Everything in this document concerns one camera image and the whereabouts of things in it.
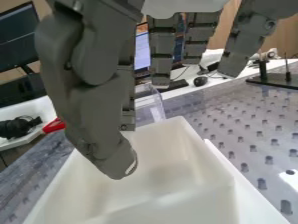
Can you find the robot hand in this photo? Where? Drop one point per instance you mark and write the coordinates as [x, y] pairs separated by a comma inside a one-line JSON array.
[[88, 83]]

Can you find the red tray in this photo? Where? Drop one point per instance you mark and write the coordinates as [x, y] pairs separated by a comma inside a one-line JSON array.
[[54, 126]]

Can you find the computer screen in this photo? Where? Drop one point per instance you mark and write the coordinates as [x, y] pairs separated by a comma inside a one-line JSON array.
[[143, 50], [18, 36]]

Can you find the white desk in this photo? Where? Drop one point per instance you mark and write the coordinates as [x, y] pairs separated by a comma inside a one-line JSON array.
[[27, 110], [221, 81]]

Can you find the black keyboard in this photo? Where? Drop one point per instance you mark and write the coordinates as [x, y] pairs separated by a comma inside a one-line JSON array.
[[179, 84]]

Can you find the black headphones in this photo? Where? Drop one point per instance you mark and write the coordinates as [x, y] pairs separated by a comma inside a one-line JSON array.
[[18, 126]]

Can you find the black mouse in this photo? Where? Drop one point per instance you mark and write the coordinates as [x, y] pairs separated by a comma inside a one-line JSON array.
[[201, 81]]

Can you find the small white box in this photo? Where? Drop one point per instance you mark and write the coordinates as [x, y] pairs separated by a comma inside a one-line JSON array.
[[177, 173]]

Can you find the small white jointed device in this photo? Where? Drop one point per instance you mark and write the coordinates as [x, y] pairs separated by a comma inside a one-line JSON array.
[[265, 55]]

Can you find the black plate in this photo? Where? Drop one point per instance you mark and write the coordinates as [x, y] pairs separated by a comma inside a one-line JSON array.
[[274, 80]]

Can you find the thin stick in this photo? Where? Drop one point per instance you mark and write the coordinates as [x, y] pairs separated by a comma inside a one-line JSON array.
[[288, 68]]

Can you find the black post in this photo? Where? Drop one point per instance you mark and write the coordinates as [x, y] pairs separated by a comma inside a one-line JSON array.
[[264, 70]]

